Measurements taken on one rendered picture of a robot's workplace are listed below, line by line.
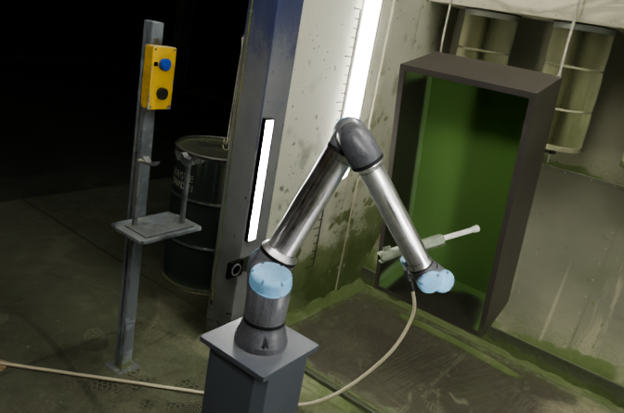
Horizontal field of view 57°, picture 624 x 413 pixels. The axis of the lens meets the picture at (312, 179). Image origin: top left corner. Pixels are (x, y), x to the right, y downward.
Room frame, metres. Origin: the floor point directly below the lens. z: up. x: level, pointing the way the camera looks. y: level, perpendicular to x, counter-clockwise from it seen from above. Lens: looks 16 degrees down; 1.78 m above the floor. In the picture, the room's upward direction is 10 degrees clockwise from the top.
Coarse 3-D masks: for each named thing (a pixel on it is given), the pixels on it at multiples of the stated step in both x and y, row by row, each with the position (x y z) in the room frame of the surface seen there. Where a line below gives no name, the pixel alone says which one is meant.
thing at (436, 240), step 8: (456, 232) 2.46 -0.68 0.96; (464, 232) 2.46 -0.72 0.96; (472, 232) 2.48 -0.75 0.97; (424, 240) 2.40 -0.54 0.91; (432, 240) 2.40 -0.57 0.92; (440, 240) 2.41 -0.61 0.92; (384, 248) 2.36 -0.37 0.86; (392, 248) 2.38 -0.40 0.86; (432, 248) 2.40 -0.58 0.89; (384, 256) 2.33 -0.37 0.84; (392, 256) 2.34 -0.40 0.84; (400, 256) 2.36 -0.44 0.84; (408, 272) 2.36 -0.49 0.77; (408, 280) 2.35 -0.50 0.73
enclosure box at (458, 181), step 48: (432, 96) 2.91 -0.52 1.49; (480, 96) 2.77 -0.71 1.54; (528, 96) 2.29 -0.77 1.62; (432, 144) 2.93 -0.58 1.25; (480, 144) 2.78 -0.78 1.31; (528, 144) 2.34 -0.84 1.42; (432, 192) 2.96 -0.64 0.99; (480, 192) 2.80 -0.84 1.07; (528, 192) 2.55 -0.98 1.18; (384, 240) 2.80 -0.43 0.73; (480, 240) 2.82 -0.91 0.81; (384, 288) 2.80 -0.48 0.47; (480, 288) 2.84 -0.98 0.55; (480, 336) 2.48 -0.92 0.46
